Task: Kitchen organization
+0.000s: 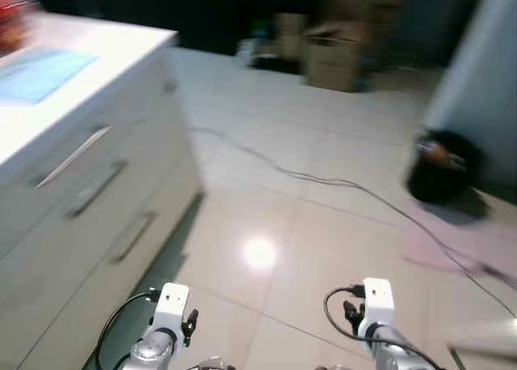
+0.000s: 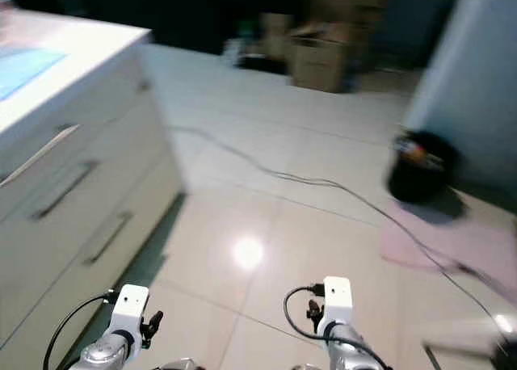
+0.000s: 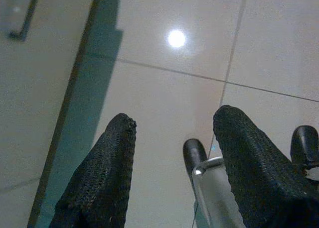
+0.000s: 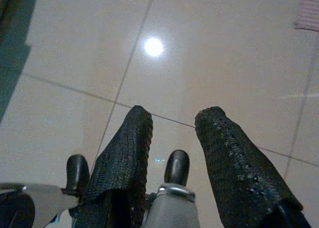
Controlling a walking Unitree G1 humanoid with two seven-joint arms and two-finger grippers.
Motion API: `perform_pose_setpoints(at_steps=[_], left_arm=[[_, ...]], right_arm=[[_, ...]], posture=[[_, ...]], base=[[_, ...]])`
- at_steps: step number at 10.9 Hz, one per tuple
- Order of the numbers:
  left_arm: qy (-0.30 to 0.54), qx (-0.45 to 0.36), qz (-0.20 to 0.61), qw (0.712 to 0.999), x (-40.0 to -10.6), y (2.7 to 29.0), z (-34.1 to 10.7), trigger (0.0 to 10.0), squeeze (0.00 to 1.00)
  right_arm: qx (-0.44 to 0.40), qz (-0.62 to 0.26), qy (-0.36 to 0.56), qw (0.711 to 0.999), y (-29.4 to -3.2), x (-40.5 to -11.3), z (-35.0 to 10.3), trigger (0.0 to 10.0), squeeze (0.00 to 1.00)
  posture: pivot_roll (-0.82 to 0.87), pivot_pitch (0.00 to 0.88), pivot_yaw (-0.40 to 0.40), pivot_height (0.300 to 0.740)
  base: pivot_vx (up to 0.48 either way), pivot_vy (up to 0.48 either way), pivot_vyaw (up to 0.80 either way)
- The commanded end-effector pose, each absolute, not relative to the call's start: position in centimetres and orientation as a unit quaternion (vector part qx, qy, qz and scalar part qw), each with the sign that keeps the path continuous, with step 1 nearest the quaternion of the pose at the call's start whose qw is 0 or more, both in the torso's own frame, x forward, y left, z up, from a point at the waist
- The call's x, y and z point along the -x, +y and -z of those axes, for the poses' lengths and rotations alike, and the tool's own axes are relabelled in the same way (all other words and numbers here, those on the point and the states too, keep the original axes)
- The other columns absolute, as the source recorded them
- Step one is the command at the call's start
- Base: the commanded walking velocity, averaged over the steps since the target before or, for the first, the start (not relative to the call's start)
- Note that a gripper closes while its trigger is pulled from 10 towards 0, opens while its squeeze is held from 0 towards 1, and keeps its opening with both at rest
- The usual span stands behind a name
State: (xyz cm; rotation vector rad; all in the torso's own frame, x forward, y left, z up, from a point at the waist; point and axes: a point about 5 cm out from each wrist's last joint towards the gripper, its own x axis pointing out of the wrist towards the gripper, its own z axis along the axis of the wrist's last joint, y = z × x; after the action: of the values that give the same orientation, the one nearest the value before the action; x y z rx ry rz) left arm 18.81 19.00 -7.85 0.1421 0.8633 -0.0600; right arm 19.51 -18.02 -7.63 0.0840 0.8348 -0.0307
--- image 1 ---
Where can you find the red blurred item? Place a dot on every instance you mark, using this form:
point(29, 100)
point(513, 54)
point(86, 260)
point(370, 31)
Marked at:
point(10, 31)

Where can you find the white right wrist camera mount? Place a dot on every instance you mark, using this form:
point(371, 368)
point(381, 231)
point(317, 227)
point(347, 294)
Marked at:
point(378, 301)

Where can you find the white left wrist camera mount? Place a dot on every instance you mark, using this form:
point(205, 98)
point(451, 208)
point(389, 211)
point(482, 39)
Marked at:
point(171, 305)

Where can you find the black round bin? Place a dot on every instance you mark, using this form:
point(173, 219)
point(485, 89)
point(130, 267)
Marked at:
point(436, 184)

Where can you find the grey tall panel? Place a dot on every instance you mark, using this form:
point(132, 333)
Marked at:
point(485, 79)

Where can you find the pink floor mat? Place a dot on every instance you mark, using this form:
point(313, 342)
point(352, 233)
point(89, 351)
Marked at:
point(468, 241)

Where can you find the white kitchen island cabinet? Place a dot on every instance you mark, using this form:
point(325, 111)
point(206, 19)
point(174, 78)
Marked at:
point(81, 224)

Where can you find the light blue mat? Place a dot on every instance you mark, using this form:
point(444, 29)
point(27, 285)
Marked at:
point(40, 73)

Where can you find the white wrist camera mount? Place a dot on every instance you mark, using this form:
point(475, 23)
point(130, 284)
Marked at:
point(171, 305)
point(378, 301)

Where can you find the large brown cardboard box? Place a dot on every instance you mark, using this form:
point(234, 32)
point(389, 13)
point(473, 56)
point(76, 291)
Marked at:
point(331, 63)

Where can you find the small brown cardboard box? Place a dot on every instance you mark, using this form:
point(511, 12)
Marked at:
point(288, 37)

